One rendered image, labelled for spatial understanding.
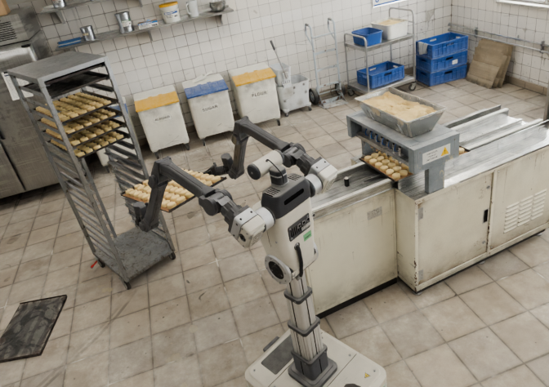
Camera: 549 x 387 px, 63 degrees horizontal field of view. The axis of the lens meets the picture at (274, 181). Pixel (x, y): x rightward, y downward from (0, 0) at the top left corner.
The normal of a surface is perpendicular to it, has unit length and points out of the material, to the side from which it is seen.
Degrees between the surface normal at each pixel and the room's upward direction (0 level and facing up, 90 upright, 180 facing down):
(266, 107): 94
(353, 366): 0
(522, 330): 0
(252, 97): 92
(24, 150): 90
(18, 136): 89
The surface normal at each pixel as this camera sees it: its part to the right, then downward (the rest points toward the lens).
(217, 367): -0.16, -0.86
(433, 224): 0.40, 0.40
